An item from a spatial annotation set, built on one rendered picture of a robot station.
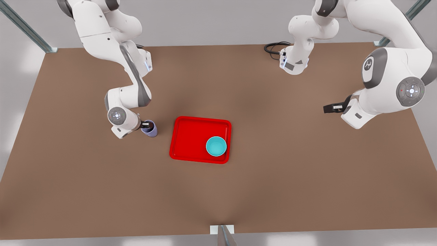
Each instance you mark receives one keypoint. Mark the lavender cup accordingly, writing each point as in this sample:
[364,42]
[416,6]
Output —
[150,130]

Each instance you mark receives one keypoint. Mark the teal bowl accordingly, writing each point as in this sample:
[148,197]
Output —
[216,146]

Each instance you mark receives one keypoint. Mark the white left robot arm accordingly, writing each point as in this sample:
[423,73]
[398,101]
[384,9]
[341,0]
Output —
[392,68]

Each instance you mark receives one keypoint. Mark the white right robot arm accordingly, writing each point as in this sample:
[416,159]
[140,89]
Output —
[102,37]

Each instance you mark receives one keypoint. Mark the red tray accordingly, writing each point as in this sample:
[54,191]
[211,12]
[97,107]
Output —
[191,138]

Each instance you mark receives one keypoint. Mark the silver frame post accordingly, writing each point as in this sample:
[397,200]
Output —
[403,20]
[223,235]
[24,25]

